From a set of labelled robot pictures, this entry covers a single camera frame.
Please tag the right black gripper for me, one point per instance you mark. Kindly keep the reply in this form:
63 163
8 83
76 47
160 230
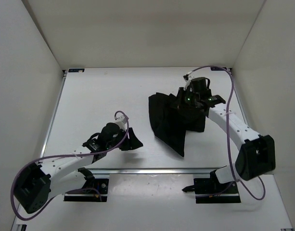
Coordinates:
189 91

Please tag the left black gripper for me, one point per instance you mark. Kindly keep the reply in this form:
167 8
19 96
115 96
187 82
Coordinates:
131 142

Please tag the black pleated skirt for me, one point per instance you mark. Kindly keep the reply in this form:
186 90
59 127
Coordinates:
170 121

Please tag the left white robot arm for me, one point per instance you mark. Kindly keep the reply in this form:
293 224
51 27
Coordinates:
40 181

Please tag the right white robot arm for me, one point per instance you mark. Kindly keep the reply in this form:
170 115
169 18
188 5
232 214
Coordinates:
256 152

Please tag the right blue corner sticker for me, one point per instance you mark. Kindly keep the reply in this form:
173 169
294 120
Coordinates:
217 69

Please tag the blue corner sticker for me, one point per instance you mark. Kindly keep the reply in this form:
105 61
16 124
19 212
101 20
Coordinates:
76 70
217 69

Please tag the left blue corner sticker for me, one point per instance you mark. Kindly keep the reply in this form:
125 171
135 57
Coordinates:
76 70

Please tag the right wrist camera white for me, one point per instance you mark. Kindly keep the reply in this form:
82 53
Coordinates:
188 77

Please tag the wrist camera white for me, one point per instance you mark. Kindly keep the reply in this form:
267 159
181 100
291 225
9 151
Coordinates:
121 122
188 77

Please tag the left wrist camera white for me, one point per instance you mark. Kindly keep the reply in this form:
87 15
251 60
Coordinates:
121 122

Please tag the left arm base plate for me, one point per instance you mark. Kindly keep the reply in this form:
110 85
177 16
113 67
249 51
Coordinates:
95 190

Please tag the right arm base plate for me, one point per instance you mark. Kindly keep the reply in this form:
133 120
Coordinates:
208 192

